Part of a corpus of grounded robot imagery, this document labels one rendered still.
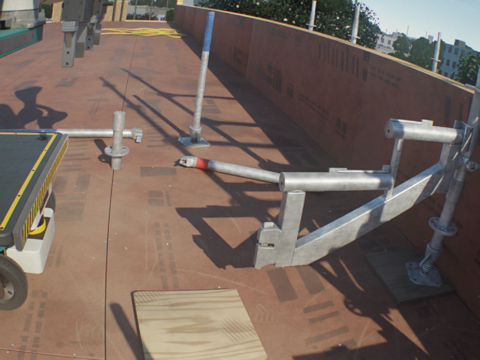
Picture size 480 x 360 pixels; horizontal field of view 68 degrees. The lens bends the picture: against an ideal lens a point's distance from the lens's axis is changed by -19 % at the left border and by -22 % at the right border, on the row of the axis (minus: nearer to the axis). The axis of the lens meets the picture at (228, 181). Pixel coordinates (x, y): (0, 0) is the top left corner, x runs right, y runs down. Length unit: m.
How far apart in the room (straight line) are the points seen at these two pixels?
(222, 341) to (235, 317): 0.11
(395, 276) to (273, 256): 0.53
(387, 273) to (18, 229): 1.20
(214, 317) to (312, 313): 0.30
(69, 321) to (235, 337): 0.45
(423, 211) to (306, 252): 0.71
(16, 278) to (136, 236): 0.59
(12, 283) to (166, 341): 0.44
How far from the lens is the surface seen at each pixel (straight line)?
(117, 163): 2.00
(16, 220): 0.98
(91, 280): 1.29
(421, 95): 1.82
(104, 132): 2.40
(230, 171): 2.03
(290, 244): 1.18
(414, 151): 1.84
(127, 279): 1.30
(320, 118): 2.72
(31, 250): 1.20
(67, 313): 1.18
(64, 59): 0.89
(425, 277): 1.58
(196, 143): 2.39
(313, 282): 1.41
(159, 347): 1.06
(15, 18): 1.31
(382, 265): 1.56
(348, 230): 1.24
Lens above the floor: 0.80
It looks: 24 degrees down
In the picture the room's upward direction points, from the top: 8 degrees clockwise
